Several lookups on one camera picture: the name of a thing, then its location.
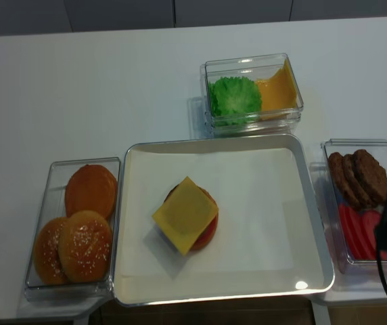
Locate yellow cheese slice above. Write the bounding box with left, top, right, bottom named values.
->
left=152, top=177, right=219, bottom=255
left=255, top=58, right=299, bottom=121

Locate clear lettuce cheese container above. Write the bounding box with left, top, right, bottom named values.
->
left=200, top=53, right=304, bottom=137

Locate green lettuce leaf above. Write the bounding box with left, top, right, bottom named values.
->
left=208, top=77, right=262, bottom=127

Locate red tomato slice front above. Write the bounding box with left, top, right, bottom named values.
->
left=361, top=210, right=381, bottom=261

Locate red tomato slices stack behind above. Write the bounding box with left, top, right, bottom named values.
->
left=338, top=204, right=373, bottom=261

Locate brown patty middle in container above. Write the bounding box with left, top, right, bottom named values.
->
left=342, top=154, right=376, bottom=209

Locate brown patty in container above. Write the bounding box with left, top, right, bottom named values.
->
left=352, top=149, right=387, bottom=204
left=342, top=154, right=376, bottom=209
left=327, top=152, right=362, bottom=211

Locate brown patty right in container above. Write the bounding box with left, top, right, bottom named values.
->
left=352, top=149, right=387, bottom=204

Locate brown patty left in container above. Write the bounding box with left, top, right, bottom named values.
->
left=327, top=152, right=362, bottom=211

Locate clear patty tomato container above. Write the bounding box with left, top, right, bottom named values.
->
left=321, top=137, right=387, bottom=293

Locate white paper tray liner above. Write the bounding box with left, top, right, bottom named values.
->
left=119, top=146, right=326, bottom=296

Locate yellow cheese slice in container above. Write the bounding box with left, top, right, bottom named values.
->
left=255, top=58, right=299, bottom=121

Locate red tomato slice on bun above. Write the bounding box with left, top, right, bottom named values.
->
left=193, top=213, right=219, bottom=247

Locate bottom bun on tray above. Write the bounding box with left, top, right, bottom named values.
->
left=189, top=199, right=219, bottom=252

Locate silver metal tray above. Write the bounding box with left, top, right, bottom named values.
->
left=112, top=133, right=336, bottom=307

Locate brown meat patty on bun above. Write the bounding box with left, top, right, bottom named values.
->
left=164, top=185, right=216, bottom=203

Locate plain orange bun half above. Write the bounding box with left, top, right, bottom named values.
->
left=64, top=165, right=118, bottom=220

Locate sesame bun top front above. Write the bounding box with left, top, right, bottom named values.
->
left=58, top=211, right=112, bottom=283

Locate sesame bun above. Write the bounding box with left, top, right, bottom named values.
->
left=32, top=217, right=68, bottom=285
left=58, top=211, right=112, bottom=283

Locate clear bun container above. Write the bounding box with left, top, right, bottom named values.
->
left=24, top=157, right=122, bottom=301

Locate sesame bun top left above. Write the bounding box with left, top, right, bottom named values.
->
left=32, top=217, right=68, bottom=285

